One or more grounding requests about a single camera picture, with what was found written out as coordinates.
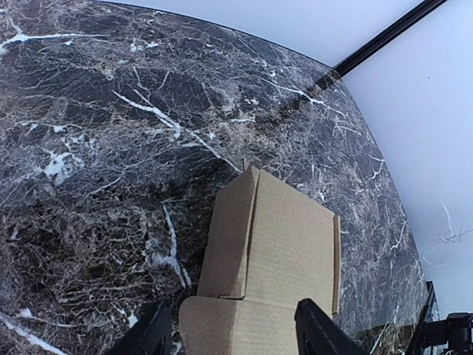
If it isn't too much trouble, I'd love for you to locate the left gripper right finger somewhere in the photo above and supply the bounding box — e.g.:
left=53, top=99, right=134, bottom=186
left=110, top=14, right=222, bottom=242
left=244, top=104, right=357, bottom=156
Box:
left=294, top=298, right=369, bottom=355

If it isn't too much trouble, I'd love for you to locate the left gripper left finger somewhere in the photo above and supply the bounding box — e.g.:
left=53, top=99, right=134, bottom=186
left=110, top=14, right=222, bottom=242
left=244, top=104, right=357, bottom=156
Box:
left=106, top=302, right=171, bottom=355

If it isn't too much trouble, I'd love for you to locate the brown cardboard box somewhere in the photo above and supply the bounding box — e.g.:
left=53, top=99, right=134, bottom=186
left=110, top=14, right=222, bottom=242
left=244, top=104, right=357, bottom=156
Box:
left=179, top=167, right=341, bottom=354

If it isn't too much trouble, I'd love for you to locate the black front rail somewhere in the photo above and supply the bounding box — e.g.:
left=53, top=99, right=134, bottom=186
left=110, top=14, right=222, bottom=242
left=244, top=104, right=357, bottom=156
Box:
left=404, top=281, right=444, bottom=355

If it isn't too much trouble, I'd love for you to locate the right black frame post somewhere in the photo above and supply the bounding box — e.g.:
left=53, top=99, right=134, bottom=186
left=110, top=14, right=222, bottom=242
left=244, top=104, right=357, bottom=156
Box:
left=333, top=0, right=447, bottom=78

